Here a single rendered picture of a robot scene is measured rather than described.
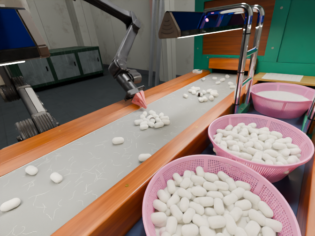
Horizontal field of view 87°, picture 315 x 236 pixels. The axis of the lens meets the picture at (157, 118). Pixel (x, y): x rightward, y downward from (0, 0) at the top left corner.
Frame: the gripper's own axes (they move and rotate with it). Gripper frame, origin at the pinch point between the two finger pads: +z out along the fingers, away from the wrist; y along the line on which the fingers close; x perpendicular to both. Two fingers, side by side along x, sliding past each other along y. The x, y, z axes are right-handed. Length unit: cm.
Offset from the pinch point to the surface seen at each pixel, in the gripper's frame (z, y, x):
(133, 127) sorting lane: 7.0, -14.2, -3.4
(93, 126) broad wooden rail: -3.4, -24.1, 3.3
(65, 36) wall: -513, 220, 367
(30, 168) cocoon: 2.6, -47.2, -2.3
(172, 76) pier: -103, 255, 165
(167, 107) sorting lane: 6.6, 7.0, -3.3
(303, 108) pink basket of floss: 44, 39, -33
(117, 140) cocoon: 9.5, -24.4, -7.6
